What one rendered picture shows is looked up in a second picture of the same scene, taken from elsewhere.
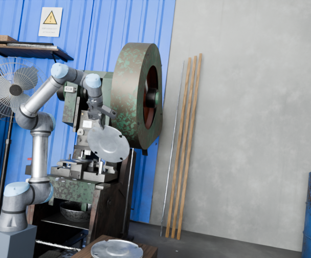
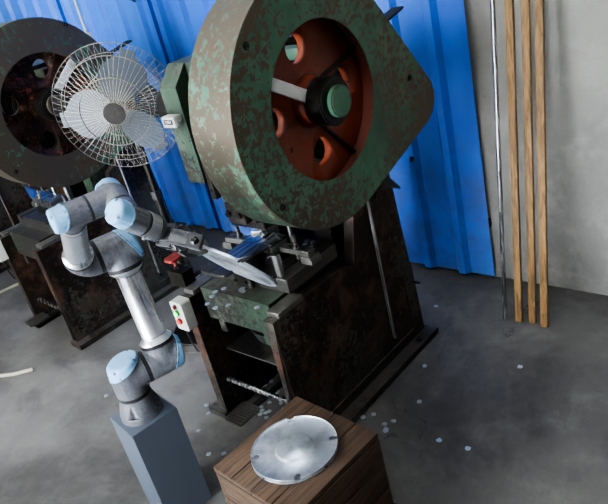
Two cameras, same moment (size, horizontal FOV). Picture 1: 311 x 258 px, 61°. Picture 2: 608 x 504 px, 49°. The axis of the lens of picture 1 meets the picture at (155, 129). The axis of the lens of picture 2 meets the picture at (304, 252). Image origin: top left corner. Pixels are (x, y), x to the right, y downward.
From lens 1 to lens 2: 1.32 m
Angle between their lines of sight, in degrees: 44
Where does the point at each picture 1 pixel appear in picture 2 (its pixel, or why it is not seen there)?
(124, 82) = (213, 143)
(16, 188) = (116, 373)
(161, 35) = not seen: outside the picture
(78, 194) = (252, 319)
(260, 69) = not seen: outside the picture
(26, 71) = (116, 65)
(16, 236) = (143, 433)
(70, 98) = (182, 135)
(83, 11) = not seen: outside the picture
